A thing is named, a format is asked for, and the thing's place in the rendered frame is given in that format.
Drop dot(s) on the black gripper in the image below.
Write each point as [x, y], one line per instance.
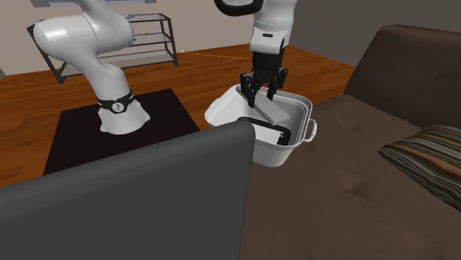
[268, 63]

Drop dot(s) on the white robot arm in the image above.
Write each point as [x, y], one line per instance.
[108, 77]

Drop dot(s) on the light grey flat slab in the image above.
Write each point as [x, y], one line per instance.
[275, 113]

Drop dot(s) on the black tablet with white screen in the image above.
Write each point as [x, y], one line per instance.
[266, 135]

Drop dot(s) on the dark metal glass shelf rack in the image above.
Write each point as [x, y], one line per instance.
[151, 37]

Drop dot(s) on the brown sofa with grey armrest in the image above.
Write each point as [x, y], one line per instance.
[324, 201]

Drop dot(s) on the brown striped cushion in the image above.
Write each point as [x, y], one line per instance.
[428, 158]

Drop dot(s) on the black robot stand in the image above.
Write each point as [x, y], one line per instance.
[79, 144]

